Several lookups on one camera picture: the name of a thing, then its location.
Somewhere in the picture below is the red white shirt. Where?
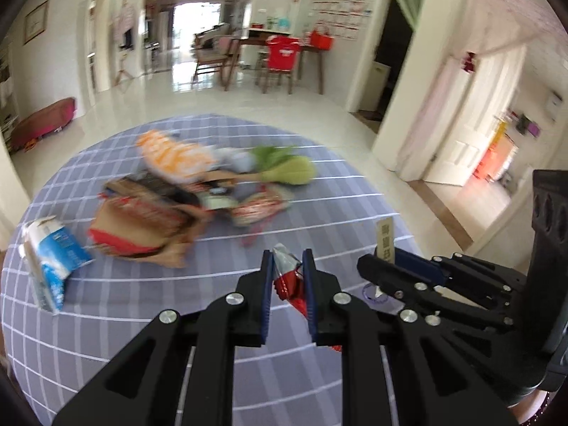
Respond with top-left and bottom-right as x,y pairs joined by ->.
265,35 -> 303,72

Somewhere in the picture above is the white panel door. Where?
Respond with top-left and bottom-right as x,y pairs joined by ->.
423,45 -> 527,188

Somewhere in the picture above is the grey plastic bag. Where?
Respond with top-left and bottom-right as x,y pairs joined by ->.
217,148 -> 255,175

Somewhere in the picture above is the red basket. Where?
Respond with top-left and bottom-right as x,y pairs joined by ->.
309,24 -> 337,49

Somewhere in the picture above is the thin framed wall picture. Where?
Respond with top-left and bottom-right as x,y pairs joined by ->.
23,0 -> 50,45

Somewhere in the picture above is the wooden dining table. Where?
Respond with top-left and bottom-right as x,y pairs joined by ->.
221,29 -> 330,95

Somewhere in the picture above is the red white snack wrapper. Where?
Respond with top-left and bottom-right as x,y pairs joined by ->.
231,186 -> 292,228

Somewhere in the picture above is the blue white packet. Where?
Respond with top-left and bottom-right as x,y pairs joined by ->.
20,215 -> 95,316

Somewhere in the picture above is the grey checked tablecloth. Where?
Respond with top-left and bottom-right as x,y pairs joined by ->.
0,113 -> 420,426

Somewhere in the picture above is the wooden armchair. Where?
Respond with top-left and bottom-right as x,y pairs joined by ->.
192,34 -> 243,84

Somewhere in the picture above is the green bok choy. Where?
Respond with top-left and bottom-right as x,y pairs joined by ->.
231,146 -> 317,187

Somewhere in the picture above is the orange plastic stool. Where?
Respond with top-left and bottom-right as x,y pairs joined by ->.
470,140 -> 520,185

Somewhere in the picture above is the wooden clothes stand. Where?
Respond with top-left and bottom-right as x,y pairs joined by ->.
110,4 -> 139,86

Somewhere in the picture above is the wall of paper certificates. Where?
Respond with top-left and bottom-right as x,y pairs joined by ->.
311,0 -> 374,42

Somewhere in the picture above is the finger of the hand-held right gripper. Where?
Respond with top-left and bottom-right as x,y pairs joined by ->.
357,255 -> 529,333
393,247 -> 530,308

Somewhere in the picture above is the teal tabletop item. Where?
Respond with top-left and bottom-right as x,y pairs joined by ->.
266,17 -> 292,37

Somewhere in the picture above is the red silver wrapper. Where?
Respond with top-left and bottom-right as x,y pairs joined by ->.
272,244 -> 308,319

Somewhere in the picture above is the white cabinet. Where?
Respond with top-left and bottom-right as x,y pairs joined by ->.
368,60 -> 392,113

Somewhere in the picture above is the wooden dining chair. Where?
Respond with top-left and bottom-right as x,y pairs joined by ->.
255,35 -> 305,95

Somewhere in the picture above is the beige paper strip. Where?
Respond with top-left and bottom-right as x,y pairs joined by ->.
375,217 -> 397,259

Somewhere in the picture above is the person's right forearm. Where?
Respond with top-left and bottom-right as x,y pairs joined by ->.
510,391 -> 561,426

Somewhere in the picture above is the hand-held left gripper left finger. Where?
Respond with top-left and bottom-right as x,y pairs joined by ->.
52,250 -> 273,426

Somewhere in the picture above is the maroon floor cushion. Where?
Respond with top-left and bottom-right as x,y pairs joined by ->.
9,97 -> 77,152

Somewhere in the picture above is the orange white bag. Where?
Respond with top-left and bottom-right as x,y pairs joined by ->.
135,130 -> 219,184

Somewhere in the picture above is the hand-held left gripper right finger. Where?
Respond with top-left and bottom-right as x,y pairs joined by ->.
302,249 -> 520,426

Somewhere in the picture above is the brown red snack bag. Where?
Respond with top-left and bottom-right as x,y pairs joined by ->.
86,177 -> 206,269

